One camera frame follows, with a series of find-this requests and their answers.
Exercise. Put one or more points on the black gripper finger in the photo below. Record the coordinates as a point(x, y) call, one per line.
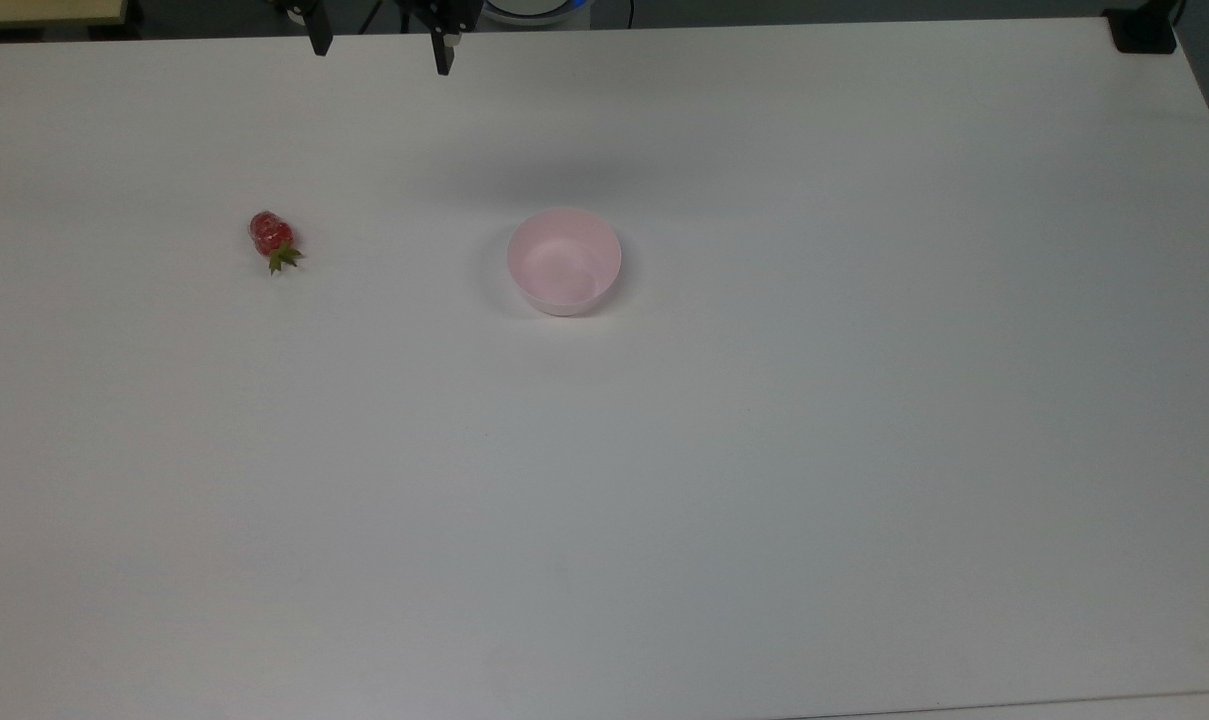
point(445, 48)
point(318, 30)

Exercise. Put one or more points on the red strawberry with green leaves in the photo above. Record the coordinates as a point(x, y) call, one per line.
point(269, 235)

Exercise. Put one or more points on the pink plastic bowl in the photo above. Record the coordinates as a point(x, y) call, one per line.
point(564, 262)

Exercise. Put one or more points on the light wooden desk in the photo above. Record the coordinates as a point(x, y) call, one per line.
point(39, 10)

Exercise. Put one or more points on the black table clamp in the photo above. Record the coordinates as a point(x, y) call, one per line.
point(1142, 30)

